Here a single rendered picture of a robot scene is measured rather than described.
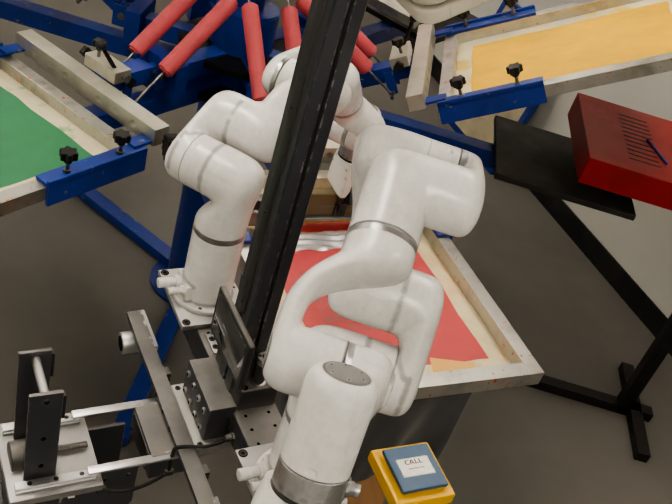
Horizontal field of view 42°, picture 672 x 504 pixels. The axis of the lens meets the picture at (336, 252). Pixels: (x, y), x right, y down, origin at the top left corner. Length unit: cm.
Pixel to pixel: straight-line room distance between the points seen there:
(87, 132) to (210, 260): 92
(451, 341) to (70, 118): 116
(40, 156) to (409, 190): 143
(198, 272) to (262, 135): 27
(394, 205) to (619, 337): 311
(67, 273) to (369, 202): 249
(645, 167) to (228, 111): 160
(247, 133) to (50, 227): 216
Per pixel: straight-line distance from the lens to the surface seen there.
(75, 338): 318
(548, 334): 386
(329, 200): 221
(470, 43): 307
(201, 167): 150
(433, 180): 104
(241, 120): 155
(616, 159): 280
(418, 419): 214
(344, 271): 98
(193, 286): 163
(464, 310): 216
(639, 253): 424
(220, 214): 151
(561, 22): 305
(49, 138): 239
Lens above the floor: 224
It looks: 36 degrees down
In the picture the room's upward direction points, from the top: 18 degrees clockwise
